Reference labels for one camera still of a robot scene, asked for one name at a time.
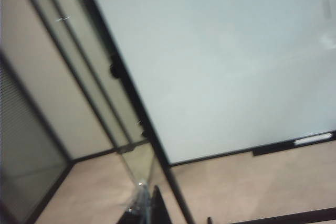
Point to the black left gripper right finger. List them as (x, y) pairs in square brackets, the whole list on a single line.
[(209, 221)]

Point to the grey venetian blinds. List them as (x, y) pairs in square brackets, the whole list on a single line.
[(23, 129)]

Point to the black board mounting clamp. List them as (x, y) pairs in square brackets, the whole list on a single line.
[(115, 66), (144, 132)]

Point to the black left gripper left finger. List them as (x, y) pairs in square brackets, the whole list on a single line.
[(160, 208)]

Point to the black partition window frame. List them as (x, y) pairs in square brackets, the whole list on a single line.
[(39, 111)]

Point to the black metal stand frame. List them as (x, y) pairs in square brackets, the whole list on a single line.
[(302, 214)]

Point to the glass partition edge strip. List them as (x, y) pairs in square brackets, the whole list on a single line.
[(128, 167)]

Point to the white glass whiteboard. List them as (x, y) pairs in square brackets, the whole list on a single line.
[(223, 64)]

